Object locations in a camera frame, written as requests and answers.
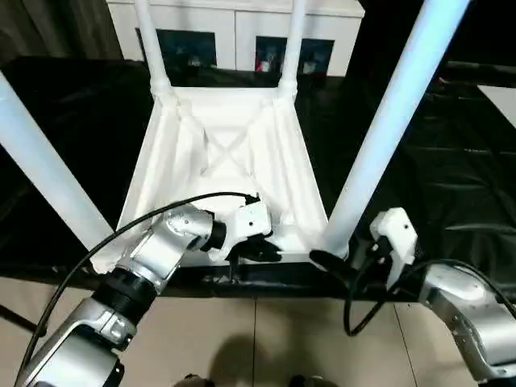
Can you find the black work mat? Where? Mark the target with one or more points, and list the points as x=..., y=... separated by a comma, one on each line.
x=443, y=181

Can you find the dark left robot foot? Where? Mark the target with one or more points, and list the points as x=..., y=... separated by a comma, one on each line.
x=195, y=381

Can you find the grey curtain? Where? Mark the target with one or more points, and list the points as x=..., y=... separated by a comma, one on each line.
x=52, y=28

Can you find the flat white board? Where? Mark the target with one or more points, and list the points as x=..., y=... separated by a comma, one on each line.
x=502, y=98

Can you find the small white bottle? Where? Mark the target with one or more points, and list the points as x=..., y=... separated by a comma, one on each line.
x=265, y=67
x=309, y=67

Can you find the white plastic table top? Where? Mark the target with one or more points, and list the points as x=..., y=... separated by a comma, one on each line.
x=262, y=161

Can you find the black folding stand leg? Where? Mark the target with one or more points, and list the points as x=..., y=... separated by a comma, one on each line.
x=20, y=319

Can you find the white cabinet with openings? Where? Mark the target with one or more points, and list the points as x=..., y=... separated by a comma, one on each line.
x=234, y=22

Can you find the dark right robot foot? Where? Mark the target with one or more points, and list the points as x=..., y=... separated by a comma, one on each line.
x=308, y=381

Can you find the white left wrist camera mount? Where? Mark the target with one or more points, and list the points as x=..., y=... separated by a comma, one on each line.
x=252, y=219

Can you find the dark robot foot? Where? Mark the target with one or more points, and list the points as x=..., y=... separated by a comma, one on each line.
x=195, y=381
x=308, y=381

